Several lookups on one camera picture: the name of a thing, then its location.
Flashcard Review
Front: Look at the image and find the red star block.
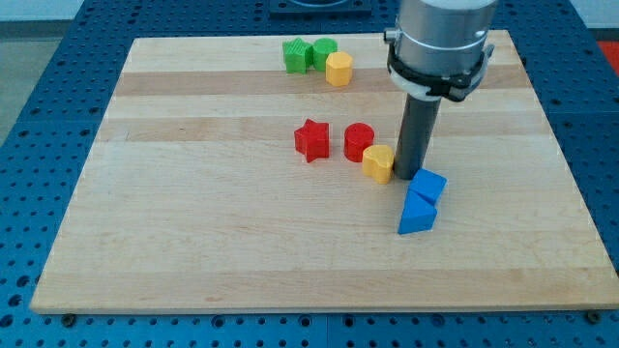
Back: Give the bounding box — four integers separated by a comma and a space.
294, 119, 330, 162

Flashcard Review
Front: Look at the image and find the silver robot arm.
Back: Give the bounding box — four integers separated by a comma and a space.
383, 0, 498, 180

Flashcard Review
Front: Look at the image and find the yellow heart block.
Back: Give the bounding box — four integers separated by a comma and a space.
362, 145, 395, 185

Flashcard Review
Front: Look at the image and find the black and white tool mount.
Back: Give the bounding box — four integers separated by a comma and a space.
387, 43, 494, 102

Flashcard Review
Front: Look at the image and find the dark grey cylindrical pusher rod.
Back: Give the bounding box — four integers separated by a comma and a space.
394, 96, 440, 180

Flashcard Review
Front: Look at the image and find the light wooden board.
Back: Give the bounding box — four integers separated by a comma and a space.
30, 30, 618, 314

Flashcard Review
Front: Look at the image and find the green star block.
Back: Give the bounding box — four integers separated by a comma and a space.
282, 38, 313, 73

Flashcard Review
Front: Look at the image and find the blue cube block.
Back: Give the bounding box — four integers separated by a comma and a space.
408, 168, 448, 206

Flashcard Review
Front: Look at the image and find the yellow hexagon block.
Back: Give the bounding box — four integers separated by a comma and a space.
325, 51, 354, 87

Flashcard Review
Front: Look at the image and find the blue triangle block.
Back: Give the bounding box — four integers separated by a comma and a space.
398, 191, 437, 235

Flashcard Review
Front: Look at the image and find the red cylinder block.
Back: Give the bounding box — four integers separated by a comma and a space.
343, 123, 374, 162

